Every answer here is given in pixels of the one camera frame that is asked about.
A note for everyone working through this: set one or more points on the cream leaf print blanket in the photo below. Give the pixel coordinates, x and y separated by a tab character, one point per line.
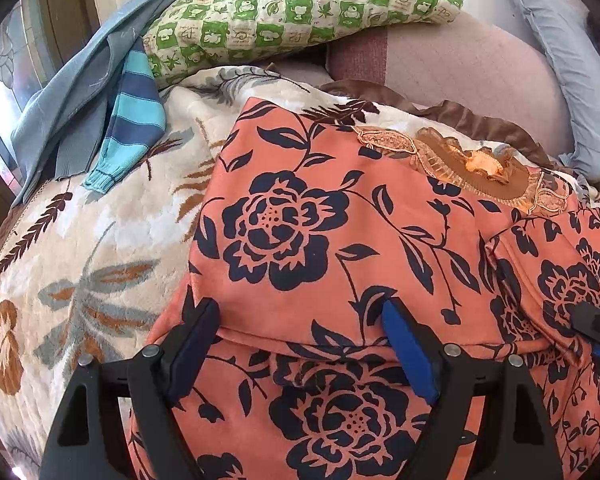
105	240

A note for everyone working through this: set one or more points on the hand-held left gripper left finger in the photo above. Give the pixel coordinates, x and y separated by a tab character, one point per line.
195	352

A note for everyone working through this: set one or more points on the pink pillow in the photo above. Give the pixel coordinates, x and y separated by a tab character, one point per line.
455	70

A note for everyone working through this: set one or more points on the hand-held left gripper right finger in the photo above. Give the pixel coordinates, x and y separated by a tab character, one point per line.
411	352

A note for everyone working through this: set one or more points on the grey-blue knit garment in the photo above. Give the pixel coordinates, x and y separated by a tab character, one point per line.
80	90

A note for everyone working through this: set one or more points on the brown wooden window frame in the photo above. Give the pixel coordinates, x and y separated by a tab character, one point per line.
70	20

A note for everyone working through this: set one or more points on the blue striped sweater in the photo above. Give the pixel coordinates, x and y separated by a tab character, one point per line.
130	120

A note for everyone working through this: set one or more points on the stained glass window pane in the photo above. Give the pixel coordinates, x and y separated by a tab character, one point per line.
10	75

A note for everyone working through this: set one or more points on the orange floral garment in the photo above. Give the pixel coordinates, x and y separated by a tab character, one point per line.
330	230

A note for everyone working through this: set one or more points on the green checked pillow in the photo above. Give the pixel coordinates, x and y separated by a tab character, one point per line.
290	5

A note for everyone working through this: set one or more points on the light blue pillow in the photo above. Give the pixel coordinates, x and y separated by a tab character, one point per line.
555	35

